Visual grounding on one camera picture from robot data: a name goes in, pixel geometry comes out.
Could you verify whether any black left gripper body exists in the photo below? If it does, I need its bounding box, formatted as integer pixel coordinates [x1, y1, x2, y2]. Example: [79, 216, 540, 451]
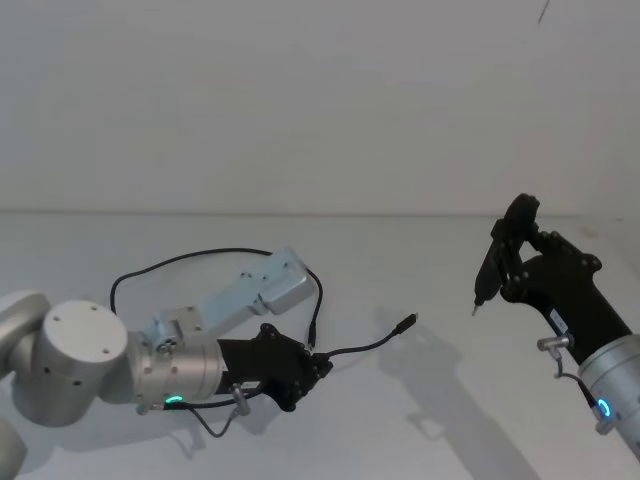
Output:
[216, 330, 307, 401]

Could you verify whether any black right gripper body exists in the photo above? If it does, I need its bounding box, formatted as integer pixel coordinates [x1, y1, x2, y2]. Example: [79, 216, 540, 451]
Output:
[499, 253, 634, 367]

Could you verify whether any black pen-shaped tool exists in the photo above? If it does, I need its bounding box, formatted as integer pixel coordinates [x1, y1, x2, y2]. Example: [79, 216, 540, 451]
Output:
[470, 234, 512, 319]

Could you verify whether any black cable with plug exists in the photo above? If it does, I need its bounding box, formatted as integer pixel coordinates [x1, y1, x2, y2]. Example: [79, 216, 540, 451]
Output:
[319, 312, 419, 362]

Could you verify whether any white table cloth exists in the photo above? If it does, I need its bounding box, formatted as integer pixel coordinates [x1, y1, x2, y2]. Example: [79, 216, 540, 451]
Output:
[0, 209, 640, 480]

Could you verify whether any left wrist cable silver plug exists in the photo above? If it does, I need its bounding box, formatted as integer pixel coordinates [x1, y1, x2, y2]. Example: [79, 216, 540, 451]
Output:
[149, 381, 262, 440]

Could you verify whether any wrist cable silver plug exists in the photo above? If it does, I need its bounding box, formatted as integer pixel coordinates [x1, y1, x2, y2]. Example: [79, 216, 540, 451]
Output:
[536, 334, 614, 434]
[149, 381, 262, 440]

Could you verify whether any right wrist cable silver plug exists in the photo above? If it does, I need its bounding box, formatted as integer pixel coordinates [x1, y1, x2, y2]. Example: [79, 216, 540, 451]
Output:
[536, 334, 614, 434]

